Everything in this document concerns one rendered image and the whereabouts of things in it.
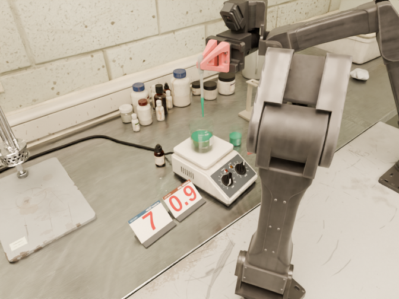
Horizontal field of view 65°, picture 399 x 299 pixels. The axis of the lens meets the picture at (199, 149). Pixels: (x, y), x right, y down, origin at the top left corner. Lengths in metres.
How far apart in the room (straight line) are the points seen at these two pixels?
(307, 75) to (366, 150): 0.69
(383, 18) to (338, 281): 0.53
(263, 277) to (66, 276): 0.41
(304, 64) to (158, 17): 0.89
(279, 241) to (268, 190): 0.09
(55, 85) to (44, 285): 0.63
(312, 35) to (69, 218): 0.71
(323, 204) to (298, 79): 0.50
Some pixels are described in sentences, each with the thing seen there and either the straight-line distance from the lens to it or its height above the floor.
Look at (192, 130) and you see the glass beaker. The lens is 0.77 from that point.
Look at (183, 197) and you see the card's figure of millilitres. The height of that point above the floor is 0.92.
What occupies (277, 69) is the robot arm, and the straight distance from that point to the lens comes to 0.36.
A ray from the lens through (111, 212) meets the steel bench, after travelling 0.81.
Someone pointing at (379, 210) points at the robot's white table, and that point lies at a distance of 0.88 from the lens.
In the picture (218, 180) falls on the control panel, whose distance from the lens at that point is 0.77.
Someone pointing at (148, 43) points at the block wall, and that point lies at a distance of 1.21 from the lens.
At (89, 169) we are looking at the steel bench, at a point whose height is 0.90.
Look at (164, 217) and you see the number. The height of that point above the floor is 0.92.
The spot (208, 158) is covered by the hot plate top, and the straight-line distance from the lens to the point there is 0.79.
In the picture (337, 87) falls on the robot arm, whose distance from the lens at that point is 0.36.
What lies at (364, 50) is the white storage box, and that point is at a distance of 1.65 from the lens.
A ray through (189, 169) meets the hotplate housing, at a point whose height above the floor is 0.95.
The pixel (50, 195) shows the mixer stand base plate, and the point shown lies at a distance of 0.90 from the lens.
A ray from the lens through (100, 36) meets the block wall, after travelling 1.13.
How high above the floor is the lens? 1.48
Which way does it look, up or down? 37 degrees down
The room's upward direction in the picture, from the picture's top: 2 degrees counter-clockwise
